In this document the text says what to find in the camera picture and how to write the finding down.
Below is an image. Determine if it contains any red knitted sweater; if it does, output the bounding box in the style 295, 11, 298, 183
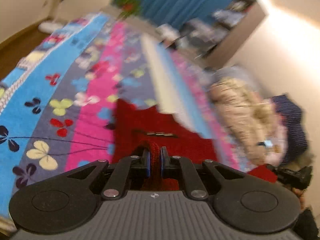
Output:
109, 99, 278, 192

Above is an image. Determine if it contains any right hand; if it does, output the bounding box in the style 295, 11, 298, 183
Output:
291, 187, 306, 211

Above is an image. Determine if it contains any navy dotted cloth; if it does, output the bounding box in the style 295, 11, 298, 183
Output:
271, 94, 308, 166

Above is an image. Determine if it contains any pink patterned cloth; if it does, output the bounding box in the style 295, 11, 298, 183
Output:
264, 125, 288, 166

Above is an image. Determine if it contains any beige star-patterned duvet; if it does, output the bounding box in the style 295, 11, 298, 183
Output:
209, 77, 277, 166

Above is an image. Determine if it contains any colourful striped floral bedspread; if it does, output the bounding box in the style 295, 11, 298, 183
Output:
1, 13, 253, 231

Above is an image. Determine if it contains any grey pillow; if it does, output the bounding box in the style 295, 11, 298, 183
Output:
212, 65, 260, 91

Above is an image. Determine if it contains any potted green plant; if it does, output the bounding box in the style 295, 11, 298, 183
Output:
116, 0, 140, 20

